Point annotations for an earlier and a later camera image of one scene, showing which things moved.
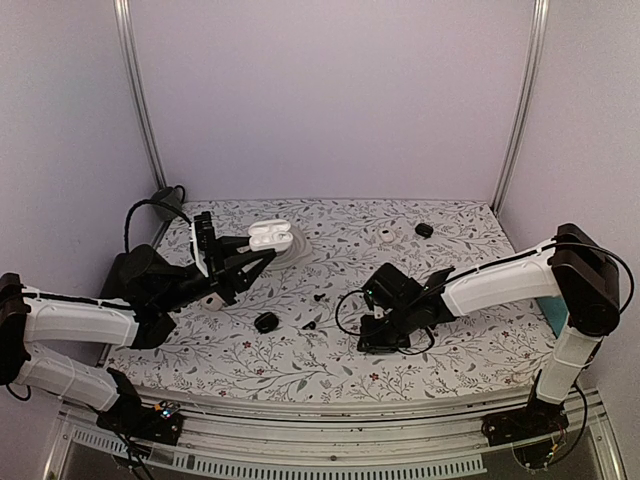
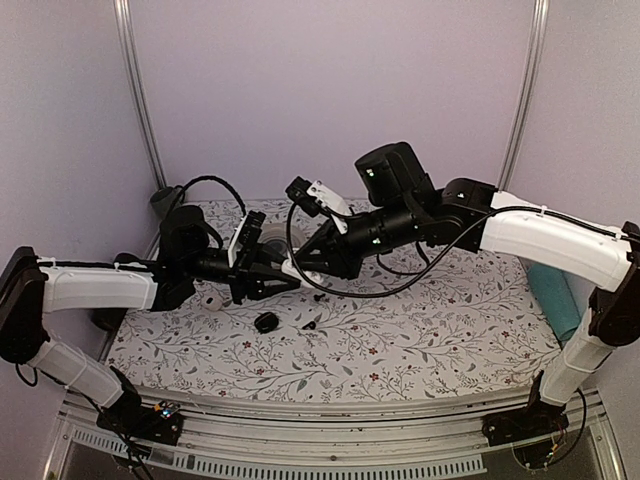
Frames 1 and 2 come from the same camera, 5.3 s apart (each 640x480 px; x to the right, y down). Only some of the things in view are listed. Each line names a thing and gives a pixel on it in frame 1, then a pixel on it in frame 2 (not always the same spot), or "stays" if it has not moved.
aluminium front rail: [262, 439] stays
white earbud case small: [212, 302] stays
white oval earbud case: [271, 234] → [288, 268]
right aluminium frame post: [540, 19] stays
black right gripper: [371, 342] → [340, 261]
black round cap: [266, 322] stays
